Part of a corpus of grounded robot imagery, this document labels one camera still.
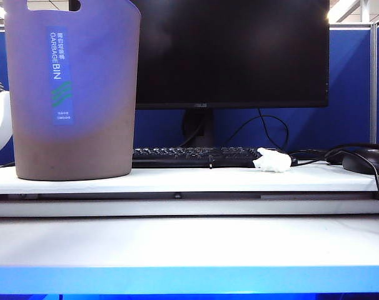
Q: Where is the white tissue paper ball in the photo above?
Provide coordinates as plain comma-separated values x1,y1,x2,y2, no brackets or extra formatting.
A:
253,147,292,173

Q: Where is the black computer keyboard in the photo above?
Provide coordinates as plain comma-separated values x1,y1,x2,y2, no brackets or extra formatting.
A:
132,146,298,169

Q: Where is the black computer monitor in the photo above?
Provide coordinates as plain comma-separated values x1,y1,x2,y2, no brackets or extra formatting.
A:
129,0,330,148

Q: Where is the grey plastic garbage bin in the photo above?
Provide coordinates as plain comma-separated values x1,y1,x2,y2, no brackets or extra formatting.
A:
3,0,143,181

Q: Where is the wide blue partition panel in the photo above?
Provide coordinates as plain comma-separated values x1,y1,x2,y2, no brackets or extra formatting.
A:
0,26,372,166

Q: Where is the black dome-shaped device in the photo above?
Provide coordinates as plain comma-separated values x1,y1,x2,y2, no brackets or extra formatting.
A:
341,147,379,175

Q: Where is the long ceiling light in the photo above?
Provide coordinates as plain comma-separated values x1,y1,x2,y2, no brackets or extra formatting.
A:
326,0,361,23

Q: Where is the grey metal desk rail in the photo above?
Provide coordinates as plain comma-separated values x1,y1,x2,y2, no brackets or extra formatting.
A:
0,191,376,201

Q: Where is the thin black monitor cable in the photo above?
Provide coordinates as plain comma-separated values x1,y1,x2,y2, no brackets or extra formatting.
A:
228,107,290,151

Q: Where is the thin black desk cable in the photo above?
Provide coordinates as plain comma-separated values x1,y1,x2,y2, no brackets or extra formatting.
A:
288,149,330,166

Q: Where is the grey partition post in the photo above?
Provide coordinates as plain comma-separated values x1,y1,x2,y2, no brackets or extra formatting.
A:
370,22,378,144

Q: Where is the thick black cable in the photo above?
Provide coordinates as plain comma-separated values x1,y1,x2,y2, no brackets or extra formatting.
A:
324,142,379,228

